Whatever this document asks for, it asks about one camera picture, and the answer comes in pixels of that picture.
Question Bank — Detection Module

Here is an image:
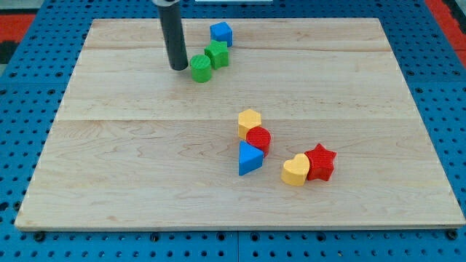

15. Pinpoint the silver rod mount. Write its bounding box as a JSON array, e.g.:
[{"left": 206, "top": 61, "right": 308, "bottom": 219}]
[{"left": 151, "top": 0, "right": 180, "bottom": 6}]

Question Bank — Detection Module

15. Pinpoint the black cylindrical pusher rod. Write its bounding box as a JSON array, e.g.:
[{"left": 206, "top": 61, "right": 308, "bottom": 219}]
[{"left": 157, "top": 2, "right": 188, "bottom": 71}]

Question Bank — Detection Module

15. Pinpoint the green cylinder block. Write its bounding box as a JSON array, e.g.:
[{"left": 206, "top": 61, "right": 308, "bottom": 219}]
[{"left": 190, "top": 55, "right": 212, "bottom": 83}]

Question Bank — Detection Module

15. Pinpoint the blue cube block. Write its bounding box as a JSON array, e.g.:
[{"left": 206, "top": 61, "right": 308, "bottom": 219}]
[{"left": 210, "top": 22, "right": 233, "bottom": 47}]

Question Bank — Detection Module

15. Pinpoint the green star block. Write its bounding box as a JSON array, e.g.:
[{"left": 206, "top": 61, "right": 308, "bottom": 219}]
[{"left": 205, "top": 40, "right": 229, "bottom": 70}]

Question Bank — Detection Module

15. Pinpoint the yellow hexagon block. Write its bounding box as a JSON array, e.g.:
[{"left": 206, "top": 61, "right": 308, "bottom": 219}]
[{"left": 238, "top": 109, "right": 261, "bottom": 139}]

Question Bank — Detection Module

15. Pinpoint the light wooden board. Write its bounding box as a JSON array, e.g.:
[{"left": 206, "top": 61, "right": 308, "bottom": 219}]
[{"left": 15, "top": 18, "right": 465, "bottom": 231}]

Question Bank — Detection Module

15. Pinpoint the red cylinder block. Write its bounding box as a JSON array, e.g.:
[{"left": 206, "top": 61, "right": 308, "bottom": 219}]
[{"left": 246, "top": 127, "right": 272, "bottom": 157}]

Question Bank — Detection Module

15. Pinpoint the blue triangle block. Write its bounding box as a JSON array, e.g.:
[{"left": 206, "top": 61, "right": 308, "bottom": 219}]
[{"left": 238, "top": 140, "right": 264, "bottom": 176}]

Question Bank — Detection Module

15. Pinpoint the yellow heart block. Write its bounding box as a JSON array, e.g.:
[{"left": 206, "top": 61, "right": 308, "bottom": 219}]
[{"left": 280, "top": 153, "right": 310, "bottom": 186}]

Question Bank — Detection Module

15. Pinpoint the red star block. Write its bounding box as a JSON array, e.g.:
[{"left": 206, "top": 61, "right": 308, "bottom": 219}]
[{"left": 304, "top": 143, "right": 337, "bottom": 181}]

